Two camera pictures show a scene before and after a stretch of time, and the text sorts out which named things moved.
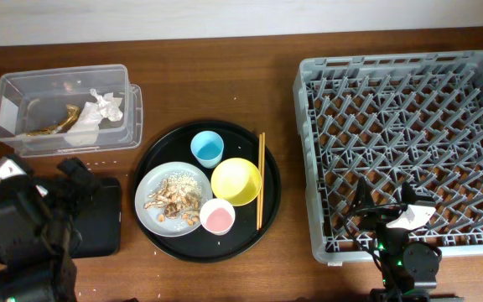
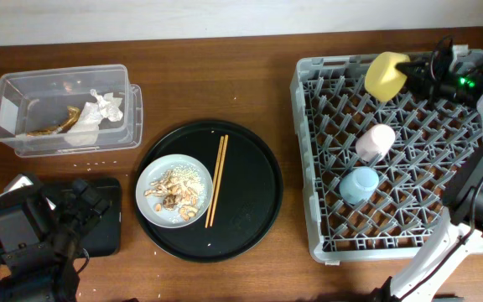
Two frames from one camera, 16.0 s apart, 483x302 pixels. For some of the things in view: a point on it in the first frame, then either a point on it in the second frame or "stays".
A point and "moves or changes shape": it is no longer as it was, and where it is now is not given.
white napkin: [85, 129] stays
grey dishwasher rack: [438, 121] stays
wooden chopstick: [262, 173] -> [219, 179]
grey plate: [169, 197] moves or changes shape
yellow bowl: [237, 180] -> [382, 80]
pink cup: [217, 216] -> [374, 143]
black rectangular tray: [99, 221] stays
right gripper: [378, 218] -> [424, 76]
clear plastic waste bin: [64, 110] stays
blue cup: [207, 148] -> [358, 185]
